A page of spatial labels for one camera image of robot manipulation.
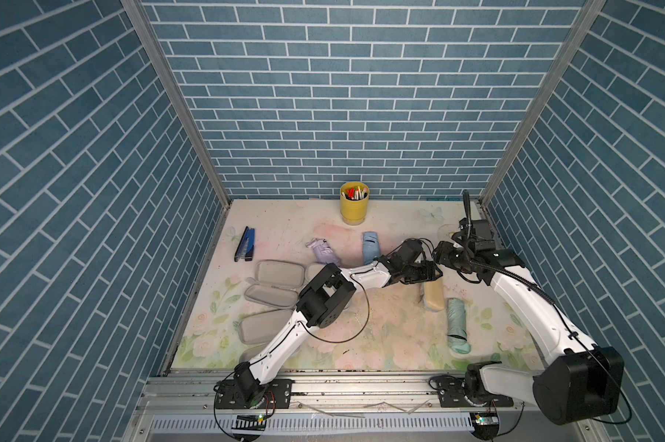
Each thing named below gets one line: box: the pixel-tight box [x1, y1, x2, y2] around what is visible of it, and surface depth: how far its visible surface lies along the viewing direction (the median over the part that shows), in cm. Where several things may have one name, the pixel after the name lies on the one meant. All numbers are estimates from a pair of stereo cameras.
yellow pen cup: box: [339, 181, 370, 226], surface depth 108 cm
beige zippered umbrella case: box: [424, 279, 445, 313], surface depth 91 cm
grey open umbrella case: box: [244, 259, 306, 309], surface depth 96 cm
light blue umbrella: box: [361, 231, 382, 266], surface depth 106 cm
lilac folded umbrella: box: [305, 237, 342, 267], surface depth 103 cm
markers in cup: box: [340, 185, 368, 201], surface depth 107 cm
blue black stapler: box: [233, 225, 256, 263], surface depth 106 cm
